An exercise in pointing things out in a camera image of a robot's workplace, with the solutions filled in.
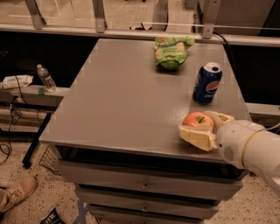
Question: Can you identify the tan shoe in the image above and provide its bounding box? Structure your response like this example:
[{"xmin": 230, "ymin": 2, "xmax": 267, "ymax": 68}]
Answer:
[{"xmin": 0, "ymin": 176, "xmax": 38, "ymax": 214}]

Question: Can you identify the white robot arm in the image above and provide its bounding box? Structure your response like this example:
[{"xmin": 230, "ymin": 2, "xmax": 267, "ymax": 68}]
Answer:
[{"xmin": 178, "ymin": 111, "xmax": 280, "ymax": 196}]

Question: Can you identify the green chip bag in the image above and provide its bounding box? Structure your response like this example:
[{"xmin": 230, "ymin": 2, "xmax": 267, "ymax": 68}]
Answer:
[{"xmin": 155, "ymin": 36, "xmax": 194, "ymax": 71}]

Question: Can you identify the black cable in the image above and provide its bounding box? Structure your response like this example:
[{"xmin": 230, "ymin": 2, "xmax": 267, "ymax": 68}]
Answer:
[{"xmin": 0, "ymin": 74, "xmax": 27, "ymax": 165}]

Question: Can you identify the wire mesh basket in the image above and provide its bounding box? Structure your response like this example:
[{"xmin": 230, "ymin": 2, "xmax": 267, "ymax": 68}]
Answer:
[{"xmin": 38, "ymin": 147, "xmax": 60, "ymax": 176}]

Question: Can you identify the black printed packet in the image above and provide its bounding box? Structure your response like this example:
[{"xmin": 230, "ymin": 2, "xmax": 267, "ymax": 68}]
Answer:
[{"xmin": 40, "ymin": 207, "xmax": 65, "ymax": 224}]

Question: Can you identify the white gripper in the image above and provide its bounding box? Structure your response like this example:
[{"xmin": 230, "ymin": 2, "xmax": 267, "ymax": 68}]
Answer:
[{"xmin": 178, "ymin": 111, "xmax": 265, "ymax": 170}]

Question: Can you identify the grey drawer cabinet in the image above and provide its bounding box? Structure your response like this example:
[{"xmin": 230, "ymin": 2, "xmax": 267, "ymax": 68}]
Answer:
[{"xmin": 40, "ymin": 38, "xmax": 249, "ymax": 224}]

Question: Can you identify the clear plastic water bottle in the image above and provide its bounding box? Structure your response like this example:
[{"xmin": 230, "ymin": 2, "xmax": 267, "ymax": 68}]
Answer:
[{"xmin": 37, "ymin": 64, "xmax": 57, "ymax": 92}]

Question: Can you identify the black metal leg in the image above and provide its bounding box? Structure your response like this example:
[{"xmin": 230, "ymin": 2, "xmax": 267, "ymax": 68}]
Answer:
[{"xmin": 22, "ymin": 113, "xmax": 52, "ymax": 169}]

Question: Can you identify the white crumpled cloth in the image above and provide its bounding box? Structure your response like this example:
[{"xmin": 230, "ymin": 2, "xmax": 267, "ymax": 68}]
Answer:
[{"xmin": 2, "ymin": 75, "xmax": 33, "ymax": 89}]

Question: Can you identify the blue pepsi can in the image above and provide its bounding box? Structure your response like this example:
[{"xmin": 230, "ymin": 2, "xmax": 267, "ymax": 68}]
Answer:
[{"xmin": 192, "ymin": 62, "xmax": 222, "ymax": 105}]

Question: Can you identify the red apple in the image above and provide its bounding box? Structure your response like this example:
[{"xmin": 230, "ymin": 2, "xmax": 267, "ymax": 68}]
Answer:
[{"xmin": 182, "ymin": 112, "xmax": 214, "ymax": 128}]

